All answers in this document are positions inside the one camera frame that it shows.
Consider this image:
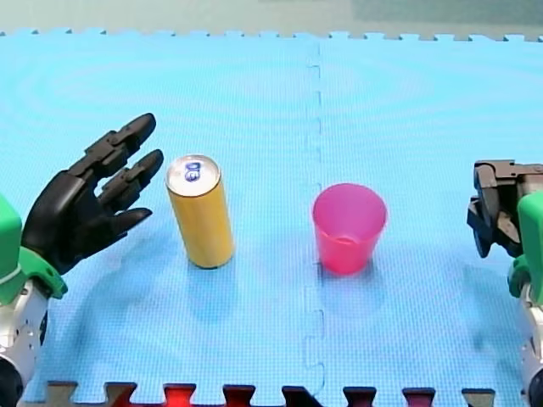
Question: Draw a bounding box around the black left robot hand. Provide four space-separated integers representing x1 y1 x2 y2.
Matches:
20 112 165 276

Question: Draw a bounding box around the pink plastic cup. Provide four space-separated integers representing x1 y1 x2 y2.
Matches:
312 182 388 276

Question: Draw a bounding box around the yellow drink can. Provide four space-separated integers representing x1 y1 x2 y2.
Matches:
165 153 236 270

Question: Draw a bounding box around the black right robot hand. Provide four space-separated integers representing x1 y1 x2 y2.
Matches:
466 159 543 259

